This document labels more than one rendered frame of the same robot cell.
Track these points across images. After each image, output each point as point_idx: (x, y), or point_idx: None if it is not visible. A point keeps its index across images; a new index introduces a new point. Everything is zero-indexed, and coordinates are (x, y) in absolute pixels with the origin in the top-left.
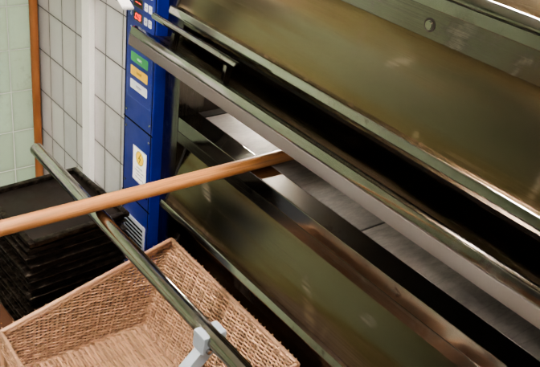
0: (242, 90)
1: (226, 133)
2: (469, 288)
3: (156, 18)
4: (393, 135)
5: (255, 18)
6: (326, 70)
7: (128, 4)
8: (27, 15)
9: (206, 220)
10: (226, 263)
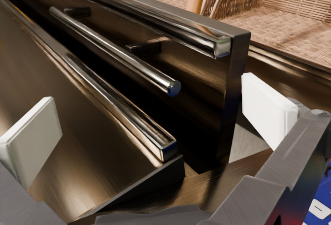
0: (84, 22)
1: (239, 123)
2: None
3: (159, 72)
4: None
5: (25, 80)
6: (6, 32)
7: (246, 101)
8: None
9: (287, 73)
10: (253, 42)
